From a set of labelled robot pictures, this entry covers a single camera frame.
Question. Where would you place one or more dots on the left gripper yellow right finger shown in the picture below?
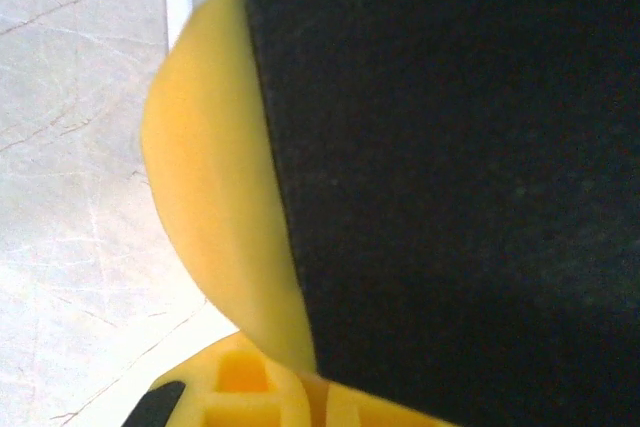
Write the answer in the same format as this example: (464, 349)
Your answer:
(350, 412)

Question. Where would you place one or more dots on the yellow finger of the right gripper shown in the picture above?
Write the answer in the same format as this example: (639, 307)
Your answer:
(450, 172)

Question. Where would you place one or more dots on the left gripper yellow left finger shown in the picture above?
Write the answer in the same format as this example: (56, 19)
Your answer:
(200, 382)

